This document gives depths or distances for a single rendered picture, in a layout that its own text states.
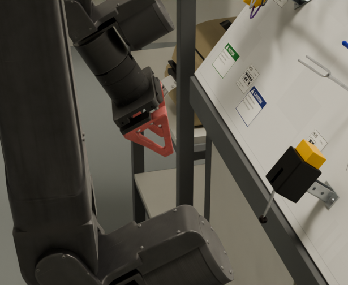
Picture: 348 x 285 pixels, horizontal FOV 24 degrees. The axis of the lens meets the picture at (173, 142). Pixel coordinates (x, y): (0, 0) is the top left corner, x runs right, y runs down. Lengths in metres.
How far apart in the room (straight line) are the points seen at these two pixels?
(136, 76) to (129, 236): 0.48
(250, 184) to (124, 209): 1.43
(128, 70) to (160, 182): 1.46
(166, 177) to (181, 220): 1.93
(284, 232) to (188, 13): 0.62
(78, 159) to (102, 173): 2.46
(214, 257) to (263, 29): 1.05
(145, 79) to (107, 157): 2.01
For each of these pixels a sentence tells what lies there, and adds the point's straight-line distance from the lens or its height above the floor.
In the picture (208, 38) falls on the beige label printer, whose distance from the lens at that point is 2.01.
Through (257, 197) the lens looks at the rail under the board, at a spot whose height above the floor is 0.84.
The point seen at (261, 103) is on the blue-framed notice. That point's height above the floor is 0.93.
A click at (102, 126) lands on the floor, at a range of 3.33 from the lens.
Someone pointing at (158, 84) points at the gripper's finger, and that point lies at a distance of 1.15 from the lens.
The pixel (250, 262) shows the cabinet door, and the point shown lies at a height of 0.60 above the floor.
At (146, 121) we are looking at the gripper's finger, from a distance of 1.10.
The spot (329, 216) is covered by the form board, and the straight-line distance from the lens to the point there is 1.26.
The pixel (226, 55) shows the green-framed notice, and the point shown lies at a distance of 1.70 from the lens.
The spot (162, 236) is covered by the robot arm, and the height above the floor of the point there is 1.27.
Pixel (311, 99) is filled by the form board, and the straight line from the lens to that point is 1.42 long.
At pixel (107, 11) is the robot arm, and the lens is 1.07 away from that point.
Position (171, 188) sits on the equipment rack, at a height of 0.24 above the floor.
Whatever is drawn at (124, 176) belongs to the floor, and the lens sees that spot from 3.01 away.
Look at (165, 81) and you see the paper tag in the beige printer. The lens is 2.04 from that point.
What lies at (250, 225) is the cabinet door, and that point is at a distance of 1.62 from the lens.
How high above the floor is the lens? 1.65
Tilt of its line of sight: 31 degrees down
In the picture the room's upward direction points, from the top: straight up
